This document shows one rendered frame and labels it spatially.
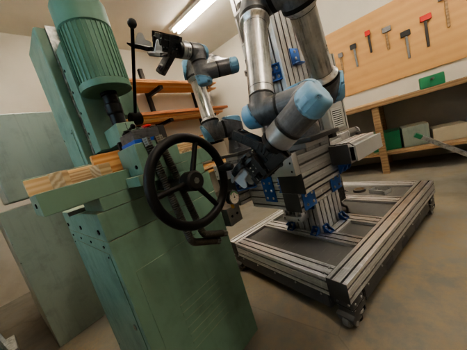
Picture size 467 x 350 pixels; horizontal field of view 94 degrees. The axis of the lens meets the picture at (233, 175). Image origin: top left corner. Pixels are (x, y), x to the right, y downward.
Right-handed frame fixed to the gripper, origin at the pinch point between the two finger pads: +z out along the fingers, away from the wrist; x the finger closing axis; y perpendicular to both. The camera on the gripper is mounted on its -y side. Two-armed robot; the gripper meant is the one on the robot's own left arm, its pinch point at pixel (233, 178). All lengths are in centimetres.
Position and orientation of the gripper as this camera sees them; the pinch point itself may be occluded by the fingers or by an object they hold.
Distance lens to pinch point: 69.0
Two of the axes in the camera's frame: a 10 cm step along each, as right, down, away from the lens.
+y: 6.0, 7.7, -2.2
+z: -4.8, 5.7, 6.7
